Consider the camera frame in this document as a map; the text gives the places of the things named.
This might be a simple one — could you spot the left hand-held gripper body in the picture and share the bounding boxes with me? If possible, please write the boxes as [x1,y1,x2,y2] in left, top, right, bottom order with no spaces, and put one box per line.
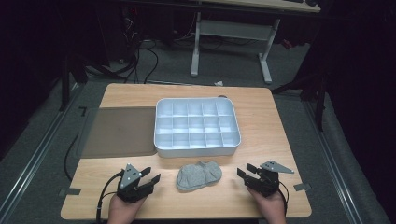
[116,163,155,203]

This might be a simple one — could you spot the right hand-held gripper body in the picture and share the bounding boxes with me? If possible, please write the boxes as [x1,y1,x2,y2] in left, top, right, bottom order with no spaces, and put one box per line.
[244,160,295,198]

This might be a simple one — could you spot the grey sock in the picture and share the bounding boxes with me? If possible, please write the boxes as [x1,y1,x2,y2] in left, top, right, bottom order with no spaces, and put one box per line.
[176,161,223,192]

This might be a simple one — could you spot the person's right hand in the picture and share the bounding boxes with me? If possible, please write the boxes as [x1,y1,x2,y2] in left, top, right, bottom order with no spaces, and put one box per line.
[247,188,288,224]

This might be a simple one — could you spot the person's left hand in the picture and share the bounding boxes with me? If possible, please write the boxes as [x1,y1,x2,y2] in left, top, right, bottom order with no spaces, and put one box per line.
[106,194,147,224]

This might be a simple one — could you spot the grey tape piece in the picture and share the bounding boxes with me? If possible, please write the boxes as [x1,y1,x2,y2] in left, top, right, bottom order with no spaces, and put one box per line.
[293,182,312,192]
[58,188,82,198]

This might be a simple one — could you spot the translucent grey lid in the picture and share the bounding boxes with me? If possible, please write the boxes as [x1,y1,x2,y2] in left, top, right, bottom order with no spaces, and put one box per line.
[76,106,158,160]

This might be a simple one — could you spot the white divided storage box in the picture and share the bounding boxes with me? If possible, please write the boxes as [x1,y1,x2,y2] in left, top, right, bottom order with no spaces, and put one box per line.
[153,97,242,159]

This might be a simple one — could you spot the black stand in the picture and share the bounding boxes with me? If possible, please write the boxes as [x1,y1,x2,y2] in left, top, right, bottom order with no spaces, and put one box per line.
[270,70,329,133]
[58,55,91,112]

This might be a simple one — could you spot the white-legged desk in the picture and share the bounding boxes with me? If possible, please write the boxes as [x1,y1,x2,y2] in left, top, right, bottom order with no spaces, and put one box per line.
[190,0,321,85]

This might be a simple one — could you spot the dark computer tower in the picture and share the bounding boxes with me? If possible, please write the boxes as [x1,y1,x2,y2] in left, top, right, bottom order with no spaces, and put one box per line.
[101,5,142,63]

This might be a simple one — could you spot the right hand-held gripper cable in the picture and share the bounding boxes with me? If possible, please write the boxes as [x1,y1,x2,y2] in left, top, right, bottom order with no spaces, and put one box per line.
[278,181,290,217]

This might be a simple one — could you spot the hand-held gripper cable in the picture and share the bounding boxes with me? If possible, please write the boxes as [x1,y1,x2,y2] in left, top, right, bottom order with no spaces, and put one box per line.
[278,181,290,217]
[95,170,125,224]

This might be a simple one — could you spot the left hand-held gripper cable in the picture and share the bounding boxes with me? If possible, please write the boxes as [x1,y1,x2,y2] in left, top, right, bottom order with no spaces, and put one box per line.
[95,170,125,224]

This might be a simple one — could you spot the black cable beside table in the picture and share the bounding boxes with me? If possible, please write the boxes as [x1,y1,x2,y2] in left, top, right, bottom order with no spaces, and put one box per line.
[64,133,80,183]

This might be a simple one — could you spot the metal floor rail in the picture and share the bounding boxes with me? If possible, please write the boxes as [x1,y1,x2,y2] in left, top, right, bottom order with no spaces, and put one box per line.
[0,83,82,217]
[303,101,364,224]

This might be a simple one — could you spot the black floor cables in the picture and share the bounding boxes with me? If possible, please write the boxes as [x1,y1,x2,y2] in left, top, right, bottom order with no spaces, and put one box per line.
[122,17,160,85]

